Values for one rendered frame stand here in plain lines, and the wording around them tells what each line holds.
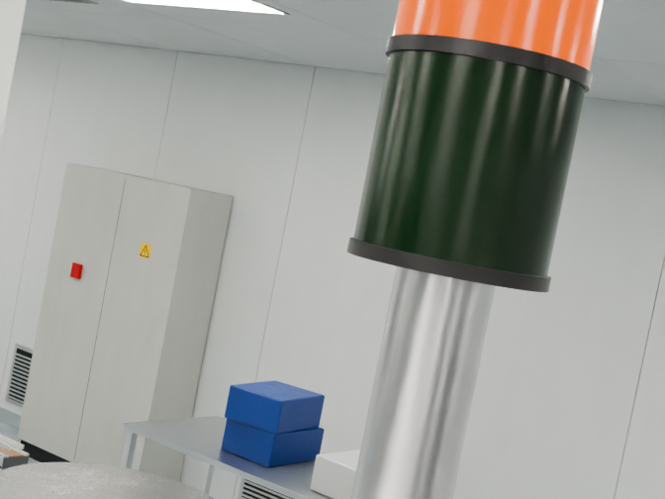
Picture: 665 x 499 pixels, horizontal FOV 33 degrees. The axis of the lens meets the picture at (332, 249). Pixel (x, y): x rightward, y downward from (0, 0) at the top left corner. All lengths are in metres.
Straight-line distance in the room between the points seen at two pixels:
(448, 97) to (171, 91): 7.66
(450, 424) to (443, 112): 0.08
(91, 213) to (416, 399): 7.44
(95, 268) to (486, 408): 2.85
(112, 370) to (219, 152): 1.59
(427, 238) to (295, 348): 6.75
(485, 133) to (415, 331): 0.05
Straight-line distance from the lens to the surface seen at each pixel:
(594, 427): 6.02
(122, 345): 7.42
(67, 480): 4.49
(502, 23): 0.26
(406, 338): 0.27
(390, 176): 0.26
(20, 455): 4.74
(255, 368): 7.20
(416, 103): 0.26
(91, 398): 7.63
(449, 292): 0.27
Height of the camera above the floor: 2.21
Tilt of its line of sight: 3 degrees down
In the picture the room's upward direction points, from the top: 11 degrees clockwise
